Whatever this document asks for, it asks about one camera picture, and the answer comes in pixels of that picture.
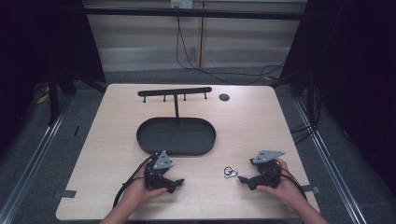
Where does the black hook rack with tray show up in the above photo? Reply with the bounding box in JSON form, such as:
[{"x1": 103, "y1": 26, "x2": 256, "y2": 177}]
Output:
[{"x1": 135, "y1": 86, "x2": 218, "y2": 157}]

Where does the white wall socket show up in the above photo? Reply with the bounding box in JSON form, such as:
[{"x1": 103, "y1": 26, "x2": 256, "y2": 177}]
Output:
[{"x1": 170, "y1": 0, "x2": 194, "y2": 10}]

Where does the grey tape strip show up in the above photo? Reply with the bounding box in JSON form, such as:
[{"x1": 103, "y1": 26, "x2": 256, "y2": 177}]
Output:
[
  {"x1": 301, "y1": 184, "x2": 320, "y2": 194},
  {"x1": 51, "y1": 189, "x2": 78, "y2": 201}
]

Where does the metal floor rail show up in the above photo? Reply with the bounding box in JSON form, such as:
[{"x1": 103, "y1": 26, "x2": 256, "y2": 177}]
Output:
[
  {"x1": 293, "y1": 96, "x2": 370, "y2": 224},
  {"x1": 0, "y1": 102, "x2": 74, "y2": 224}
]

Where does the bundle of black floor cables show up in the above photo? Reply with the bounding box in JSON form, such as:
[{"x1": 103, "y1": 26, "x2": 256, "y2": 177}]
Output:
[{"x1": 290, "y1": 83, "x2": 323, "y2": 146}]

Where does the black metal stand leg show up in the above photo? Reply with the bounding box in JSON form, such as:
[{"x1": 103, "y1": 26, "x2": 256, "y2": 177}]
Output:
[{"x1": 47, "y1": 69, "x2": 61, "y2": 127}]

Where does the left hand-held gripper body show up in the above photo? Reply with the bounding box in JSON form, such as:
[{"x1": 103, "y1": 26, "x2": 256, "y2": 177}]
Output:
[{"x1": 144, "y1": 150, "x2": 175, "y2": 191}]

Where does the black horizontal frame bar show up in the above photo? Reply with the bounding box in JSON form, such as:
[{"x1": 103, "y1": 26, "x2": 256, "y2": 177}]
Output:
[{"x1": 83, "y1": 7, "x2": 307, "y2": 21}]

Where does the yellow floor tape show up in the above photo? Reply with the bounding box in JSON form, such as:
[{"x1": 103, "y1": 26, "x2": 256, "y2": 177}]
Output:
[{"x1": 35, "y1": 92, "x2": 50, "y2": 105}]

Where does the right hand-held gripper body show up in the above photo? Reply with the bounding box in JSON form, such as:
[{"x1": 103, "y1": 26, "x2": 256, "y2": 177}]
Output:
[{"x1": 248, "y1": 149, "x2": 286, "y2": 190}]

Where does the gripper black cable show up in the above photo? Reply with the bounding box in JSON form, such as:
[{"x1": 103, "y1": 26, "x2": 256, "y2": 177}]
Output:
[
  {"x1": 112, "y1": 154, "x2": 156, "y2": 209},
  {"x1": 279, "y1": 167, "x2": 308, "y2": 202}
]

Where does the silver key ring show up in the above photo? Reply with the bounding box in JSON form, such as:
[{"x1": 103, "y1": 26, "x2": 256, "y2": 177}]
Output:
[{"x1": 222, "y1": 165, "x2": 239, "y2": 179}]

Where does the person's right hand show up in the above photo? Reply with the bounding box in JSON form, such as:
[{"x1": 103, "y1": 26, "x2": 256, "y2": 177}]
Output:
[{"x1": 256, "y1": 157, "x2": 308, "y2": 213}]

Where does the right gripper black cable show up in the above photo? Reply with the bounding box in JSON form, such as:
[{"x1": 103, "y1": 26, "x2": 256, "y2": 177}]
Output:
[{"x1": 279, "y1": 167, "x2": 308, "y2": 202}]

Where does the black curtain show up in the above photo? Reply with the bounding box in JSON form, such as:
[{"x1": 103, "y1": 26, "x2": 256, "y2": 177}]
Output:
[
  {"x1": 270, "y1": 0, "x2": 396, "y2": 188},
  {"x1": 0, "y1": 0, "x2": 107, "y2": 157}
]

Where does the person's left hand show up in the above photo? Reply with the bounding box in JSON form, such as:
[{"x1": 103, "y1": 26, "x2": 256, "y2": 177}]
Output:
[{"x1": 121, "y1": 163, "x2": 169, "y2": 217}]

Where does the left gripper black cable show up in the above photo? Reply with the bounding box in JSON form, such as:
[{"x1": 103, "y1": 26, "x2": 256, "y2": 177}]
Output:
[{"x1": 112, "y1": 154, "x2": 156, "y2": 209}]

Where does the black cable from wall socket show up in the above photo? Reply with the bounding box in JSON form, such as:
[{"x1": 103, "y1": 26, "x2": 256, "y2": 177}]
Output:
[{"x1": 175, "y1": 15, "x2": 286, "y2": 86}]

